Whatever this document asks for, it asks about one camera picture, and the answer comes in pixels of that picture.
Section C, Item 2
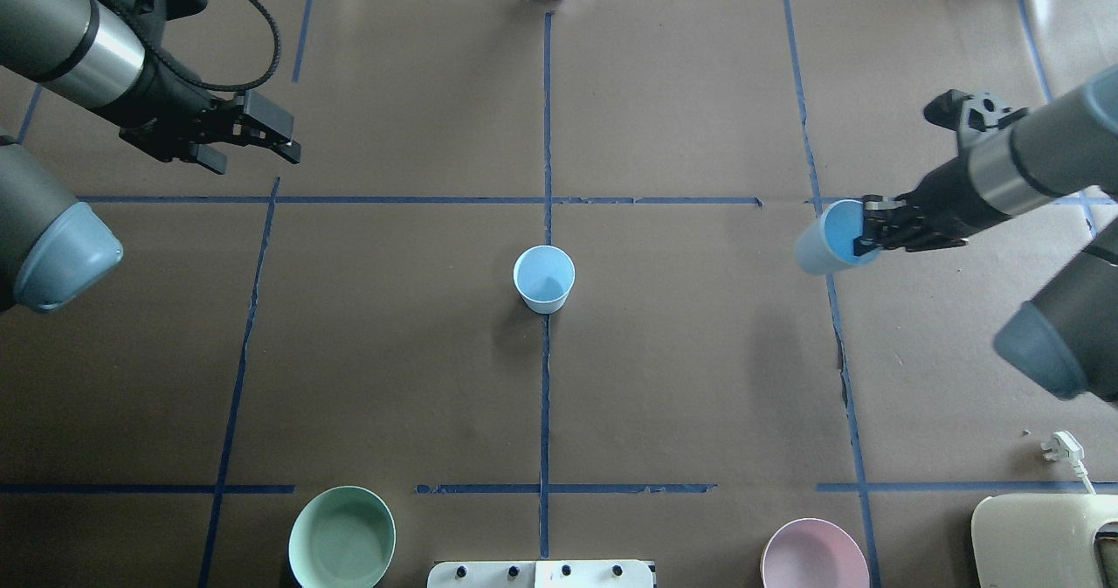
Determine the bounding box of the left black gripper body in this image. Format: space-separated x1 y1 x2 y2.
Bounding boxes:
117 80 249 165

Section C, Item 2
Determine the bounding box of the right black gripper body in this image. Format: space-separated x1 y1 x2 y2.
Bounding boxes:
891 157 1005 252

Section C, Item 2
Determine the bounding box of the light blue plastic cup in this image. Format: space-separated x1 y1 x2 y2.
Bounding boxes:
512 246 576 315

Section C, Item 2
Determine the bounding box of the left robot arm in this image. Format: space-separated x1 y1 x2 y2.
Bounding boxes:
3 0 302 314

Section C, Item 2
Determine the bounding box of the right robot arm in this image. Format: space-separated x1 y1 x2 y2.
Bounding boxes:
845 66 1117 406

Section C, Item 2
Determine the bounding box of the pink bowl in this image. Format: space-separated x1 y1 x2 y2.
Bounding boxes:
759 519 871 587

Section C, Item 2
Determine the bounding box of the cream toaster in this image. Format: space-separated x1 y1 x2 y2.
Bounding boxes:
970 493 1117 587

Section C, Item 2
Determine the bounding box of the green bowl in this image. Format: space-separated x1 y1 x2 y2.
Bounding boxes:
287 486 397 587

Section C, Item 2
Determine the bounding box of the white mounting pillar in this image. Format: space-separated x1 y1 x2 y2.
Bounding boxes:
426 559 659 587

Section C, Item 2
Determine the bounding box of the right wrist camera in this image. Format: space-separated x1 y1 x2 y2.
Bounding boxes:
922 89 1030 157

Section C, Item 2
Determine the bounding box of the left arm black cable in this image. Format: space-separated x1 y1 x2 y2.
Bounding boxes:
48 0 283 95

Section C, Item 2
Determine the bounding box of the white toaster plug cable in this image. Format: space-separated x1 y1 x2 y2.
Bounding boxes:
1041 431 1098 495

